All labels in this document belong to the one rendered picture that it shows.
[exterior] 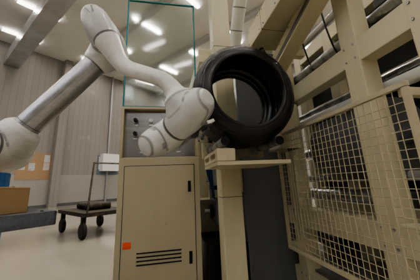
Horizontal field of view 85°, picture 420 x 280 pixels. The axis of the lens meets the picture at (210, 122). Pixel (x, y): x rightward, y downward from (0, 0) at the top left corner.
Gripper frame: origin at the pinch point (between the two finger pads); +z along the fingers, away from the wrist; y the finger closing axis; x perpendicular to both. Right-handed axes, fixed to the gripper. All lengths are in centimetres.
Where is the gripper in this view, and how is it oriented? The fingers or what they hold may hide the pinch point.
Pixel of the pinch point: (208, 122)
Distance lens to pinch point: 108.1
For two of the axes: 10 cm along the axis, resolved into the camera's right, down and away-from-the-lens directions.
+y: 5.3, 8.4, -1.2
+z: 4.9, -1.8, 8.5
